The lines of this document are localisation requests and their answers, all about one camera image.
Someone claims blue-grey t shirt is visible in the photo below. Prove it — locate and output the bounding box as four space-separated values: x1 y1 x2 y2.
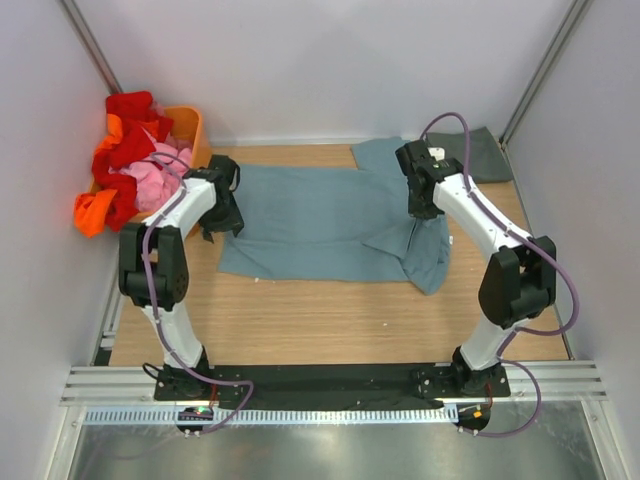
218 137 451 295

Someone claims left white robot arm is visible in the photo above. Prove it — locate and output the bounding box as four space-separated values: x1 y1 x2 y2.
118 152 244 401

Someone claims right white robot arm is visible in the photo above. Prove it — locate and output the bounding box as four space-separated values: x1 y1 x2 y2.
395 140 556 396

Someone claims folded dark grey t shirt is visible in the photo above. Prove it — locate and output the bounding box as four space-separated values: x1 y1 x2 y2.
427 127 513 184

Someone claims pink t shirt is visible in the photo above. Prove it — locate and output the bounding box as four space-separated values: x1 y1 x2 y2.
118 124 193 212

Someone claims orange plastic laundry basket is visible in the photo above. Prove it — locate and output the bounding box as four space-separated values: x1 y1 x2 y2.
86 100 210 222

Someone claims red t shirt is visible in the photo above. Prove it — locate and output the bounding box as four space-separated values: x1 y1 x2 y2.
91 91 173 232

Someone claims orange t shirt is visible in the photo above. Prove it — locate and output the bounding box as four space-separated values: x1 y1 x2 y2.
74 114 123 238

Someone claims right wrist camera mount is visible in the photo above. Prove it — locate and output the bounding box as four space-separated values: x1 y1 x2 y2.
428 147 446 161

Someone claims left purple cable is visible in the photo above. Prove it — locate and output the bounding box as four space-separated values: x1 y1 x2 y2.
139 152 255 434

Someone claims purple cable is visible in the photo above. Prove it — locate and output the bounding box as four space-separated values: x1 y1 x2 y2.
139 152 255 434
418 112 582 439

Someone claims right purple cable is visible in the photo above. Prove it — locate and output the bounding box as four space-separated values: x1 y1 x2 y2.
418 112 582 439

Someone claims left aluminium corner post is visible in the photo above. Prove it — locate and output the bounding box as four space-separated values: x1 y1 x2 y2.
59 0 123 94

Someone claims aluminium corner post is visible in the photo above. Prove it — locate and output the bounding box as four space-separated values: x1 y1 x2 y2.
499 0 593 151
59 0 123 94

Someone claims slotted white cable duct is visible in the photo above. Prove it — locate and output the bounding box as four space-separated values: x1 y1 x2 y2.
84 404 458 427

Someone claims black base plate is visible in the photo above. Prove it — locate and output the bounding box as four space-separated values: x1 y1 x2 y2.
143 363 511 411

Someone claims right aluminium corner post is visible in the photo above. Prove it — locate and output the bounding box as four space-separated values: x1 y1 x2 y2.
499 0 593 151

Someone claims aluminium frame rail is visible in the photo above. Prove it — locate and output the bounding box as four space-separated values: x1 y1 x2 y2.
61 360 608 405

